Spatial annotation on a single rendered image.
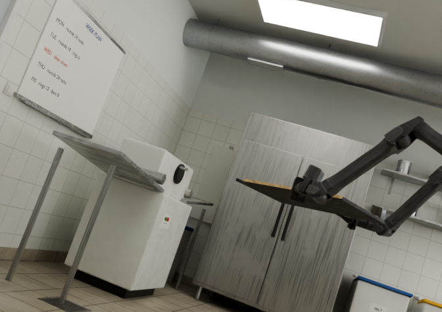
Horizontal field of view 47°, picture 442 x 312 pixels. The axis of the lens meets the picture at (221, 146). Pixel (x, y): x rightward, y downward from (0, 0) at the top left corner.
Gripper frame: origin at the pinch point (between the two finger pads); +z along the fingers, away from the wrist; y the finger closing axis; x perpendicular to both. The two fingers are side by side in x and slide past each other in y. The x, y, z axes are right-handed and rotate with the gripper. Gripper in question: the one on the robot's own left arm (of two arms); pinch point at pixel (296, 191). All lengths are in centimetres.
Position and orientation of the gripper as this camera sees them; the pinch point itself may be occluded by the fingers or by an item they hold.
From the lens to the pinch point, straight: 226.2
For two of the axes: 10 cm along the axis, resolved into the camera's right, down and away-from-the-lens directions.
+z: -0.4, 1.6, 9.9
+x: 9.5, 3.2, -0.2
